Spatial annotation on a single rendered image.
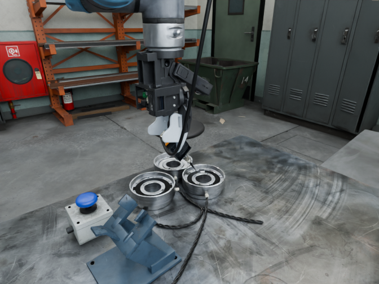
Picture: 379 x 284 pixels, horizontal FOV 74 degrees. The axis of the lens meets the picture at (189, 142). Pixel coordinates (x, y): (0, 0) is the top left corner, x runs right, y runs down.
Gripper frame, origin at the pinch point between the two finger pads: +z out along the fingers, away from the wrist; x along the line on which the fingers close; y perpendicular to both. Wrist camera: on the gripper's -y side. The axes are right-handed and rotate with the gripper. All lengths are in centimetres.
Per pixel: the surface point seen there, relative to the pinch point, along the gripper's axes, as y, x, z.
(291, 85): -276, -114, 44
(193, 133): -58, -58, 32
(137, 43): -163, -290, -3
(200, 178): -6.6, 1.5, 11.4
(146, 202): 9.5, 1.7, 10.6
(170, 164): -5.2, -9.3, 11.3
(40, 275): 31.2, 3.3, 13.2
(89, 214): 20.9, -0.4, 8.7
